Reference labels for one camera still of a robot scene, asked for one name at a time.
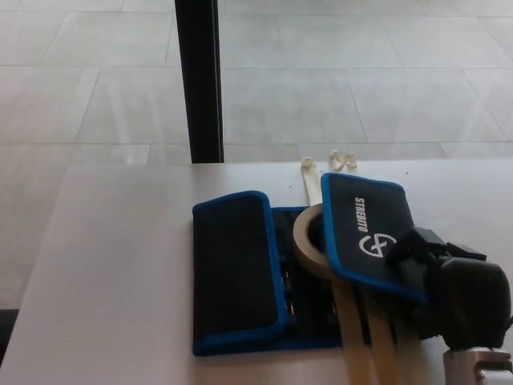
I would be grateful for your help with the black blue-trimmed toolkit case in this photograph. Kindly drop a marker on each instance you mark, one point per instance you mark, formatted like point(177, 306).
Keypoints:
point(232, 260)

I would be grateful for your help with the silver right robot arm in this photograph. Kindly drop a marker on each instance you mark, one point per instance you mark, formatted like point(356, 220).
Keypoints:
point(481, 369)

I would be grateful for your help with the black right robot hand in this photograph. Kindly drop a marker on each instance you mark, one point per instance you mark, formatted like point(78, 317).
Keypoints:
point(473, 297)

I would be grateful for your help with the black vertical post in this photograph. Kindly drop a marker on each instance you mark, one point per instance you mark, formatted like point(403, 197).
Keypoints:
point(200, 80)

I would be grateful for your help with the beige masking tape roll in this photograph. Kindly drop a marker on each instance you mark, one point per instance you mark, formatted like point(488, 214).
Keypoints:
point(304, 252)

